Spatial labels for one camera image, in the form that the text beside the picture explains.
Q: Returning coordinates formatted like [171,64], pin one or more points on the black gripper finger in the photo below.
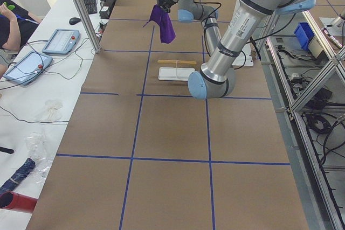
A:
[167,9]

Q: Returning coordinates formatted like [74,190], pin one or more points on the purple towel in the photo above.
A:
[162,19]

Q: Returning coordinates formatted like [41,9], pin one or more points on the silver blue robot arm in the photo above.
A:
[216,78]

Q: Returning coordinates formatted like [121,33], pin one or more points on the wooden rack rod right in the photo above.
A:
[167,60]

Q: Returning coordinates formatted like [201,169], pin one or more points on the white towel rack base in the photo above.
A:
[174,74]

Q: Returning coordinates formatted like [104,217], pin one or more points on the black box with label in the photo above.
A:
[105,12]

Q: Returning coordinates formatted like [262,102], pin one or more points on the black keyboard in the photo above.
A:
[91,6]

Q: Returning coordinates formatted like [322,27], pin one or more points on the black computer mouse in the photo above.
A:
[74,20]

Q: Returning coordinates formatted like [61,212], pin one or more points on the teach pendant far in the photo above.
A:
[61,42]

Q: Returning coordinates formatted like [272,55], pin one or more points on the teach pendant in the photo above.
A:
[61,42]
[28,69]

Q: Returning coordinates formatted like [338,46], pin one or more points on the blue storage bin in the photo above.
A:
[304,34]

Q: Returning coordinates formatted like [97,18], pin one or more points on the white crumpled cloth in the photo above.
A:
[50,111]

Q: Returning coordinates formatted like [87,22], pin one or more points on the seated person black shirt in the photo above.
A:
[17,25]

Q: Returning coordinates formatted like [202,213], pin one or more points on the teach pendant near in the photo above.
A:
[28,69]

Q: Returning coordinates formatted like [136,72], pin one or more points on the clear plastic bag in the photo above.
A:
[40,152]

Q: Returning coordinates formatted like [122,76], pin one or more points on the red cylinder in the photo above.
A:
[18,202]

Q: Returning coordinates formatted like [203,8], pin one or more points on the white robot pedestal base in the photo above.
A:
[244,58]

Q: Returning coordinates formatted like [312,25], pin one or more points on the aluminium frame post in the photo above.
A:
[81,9]

